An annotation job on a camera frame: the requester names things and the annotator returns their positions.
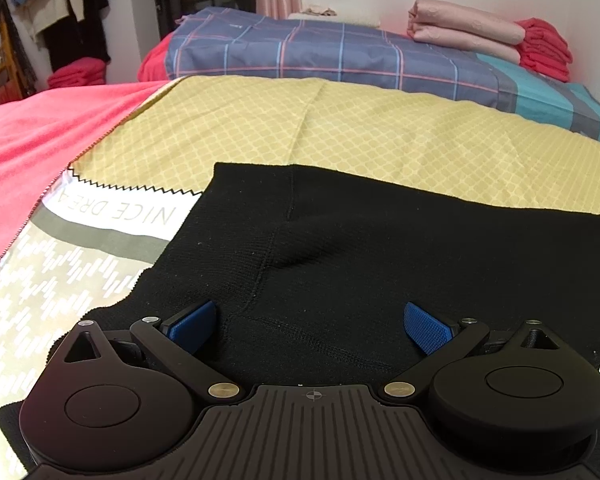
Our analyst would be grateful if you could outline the black hanging garment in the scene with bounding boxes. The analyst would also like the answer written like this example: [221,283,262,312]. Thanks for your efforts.
[41,0,112,75]

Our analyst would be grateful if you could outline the pink folded quilt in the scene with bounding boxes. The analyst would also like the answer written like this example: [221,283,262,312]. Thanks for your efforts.
[407,0,527,66]

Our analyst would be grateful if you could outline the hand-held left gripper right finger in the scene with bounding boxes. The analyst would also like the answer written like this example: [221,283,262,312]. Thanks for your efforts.
[379,302,573,405]

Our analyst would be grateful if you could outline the white pillow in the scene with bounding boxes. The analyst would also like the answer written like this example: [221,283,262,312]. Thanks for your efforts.
[286,5,382,30]

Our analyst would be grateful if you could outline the beige hanging garment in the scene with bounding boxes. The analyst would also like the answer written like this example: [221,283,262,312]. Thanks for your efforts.
[30,0,86,51]

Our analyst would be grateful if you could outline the black pants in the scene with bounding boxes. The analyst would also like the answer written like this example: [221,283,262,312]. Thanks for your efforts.
[0,161,600,441]

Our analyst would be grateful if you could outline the yellow patterned bed sheet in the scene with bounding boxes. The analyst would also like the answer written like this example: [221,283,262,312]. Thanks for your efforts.
[0,75,600,480]

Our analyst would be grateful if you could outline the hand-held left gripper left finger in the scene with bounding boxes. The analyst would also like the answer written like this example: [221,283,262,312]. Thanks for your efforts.
[48,301,246,404]

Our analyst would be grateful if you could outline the red folded cloth pile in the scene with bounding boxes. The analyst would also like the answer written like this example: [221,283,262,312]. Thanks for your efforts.
[47,57,107,92]

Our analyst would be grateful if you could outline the red fleece blanket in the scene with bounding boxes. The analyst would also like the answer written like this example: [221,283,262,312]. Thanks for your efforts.
[0,35,187,281]

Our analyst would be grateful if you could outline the wooden chair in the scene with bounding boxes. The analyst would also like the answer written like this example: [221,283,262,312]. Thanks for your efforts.
[0,10,28,113]

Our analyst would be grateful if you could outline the red folded blanket stack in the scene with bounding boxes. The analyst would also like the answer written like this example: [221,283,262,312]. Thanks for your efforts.
[515,17,574,83]

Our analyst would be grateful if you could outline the blue plaid folded quilt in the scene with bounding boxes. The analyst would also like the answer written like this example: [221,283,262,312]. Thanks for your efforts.
[164,7,600,150]

